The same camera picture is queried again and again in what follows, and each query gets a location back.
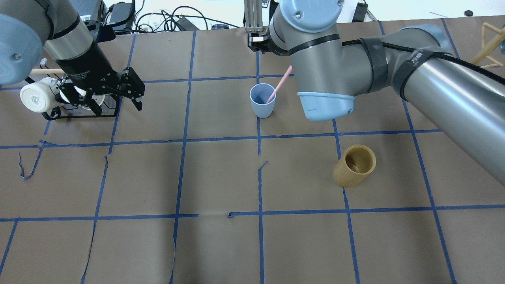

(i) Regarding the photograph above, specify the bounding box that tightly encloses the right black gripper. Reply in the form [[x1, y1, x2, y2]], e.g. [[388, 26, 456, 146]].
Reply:
[[247, 33, 288, 56]]

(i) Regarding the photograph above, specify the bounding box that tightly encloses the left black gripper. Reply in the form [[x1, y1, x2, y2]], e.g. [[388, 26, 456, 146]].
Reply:
[[57, 41, 146, 116]]

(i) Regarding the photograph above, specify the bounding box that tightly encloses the light blue cup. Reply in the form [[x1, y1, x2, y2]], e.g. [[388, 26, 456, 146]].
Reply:
[[249, 83, 276, 119]]

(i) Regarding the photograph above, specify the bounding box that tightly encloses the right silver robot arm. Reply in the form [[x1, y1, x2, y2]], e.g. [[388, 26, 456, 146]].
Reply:
[[245, 0, 505, 185]]

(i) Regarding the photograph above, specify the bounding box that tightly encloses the white mug near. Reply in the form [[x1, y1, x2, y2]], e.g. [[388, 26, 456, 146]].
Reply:
[[74, 86, 106, 110]]

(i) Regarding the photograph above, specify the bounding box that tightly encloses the white mug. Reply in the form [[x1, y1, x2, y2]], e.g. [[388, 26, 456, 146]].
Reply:
[[74, 86, 106, 110], [20, 77, 63, 113]]

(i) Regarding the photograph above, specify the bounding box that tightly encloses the white mug far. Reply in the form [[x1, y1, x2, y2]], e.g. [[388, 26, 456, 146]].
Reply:
[[20, 77, 63, 113]]

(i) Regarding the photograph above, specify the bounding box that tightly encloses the black power adapter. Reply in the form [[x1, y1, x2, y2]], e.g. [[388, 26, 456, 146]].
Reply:
[[105, 1, 136, 27]]

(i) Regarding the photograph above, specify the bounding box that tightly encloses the black computer box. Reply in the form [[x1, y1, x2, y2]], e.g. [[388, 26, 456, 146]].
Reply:
[[70, 0, 106, 25]]

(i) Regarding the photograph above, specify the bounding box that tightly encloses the bamboo cylinder holder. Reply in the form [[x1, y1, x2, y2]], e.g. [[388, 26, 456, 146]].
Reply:
[[332, 144, 377, 188]]

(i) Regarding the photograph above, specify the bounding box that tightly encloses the wooden mug tree stand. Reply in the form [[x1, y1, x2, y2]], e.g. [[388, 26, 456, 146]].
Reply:
[[470, 22, 505, 69]]

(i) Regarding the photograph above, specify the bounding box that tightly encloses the aluminium frame post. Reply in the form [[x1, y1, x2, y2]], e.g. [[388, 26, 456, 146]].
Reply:
[[244, 0, 264, 34]]

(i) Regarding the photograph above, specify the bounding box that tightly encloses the black wire mug rack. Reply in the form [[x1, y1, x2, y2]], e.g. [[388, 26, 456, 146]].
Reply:
[[38, 58, 119, 121]]

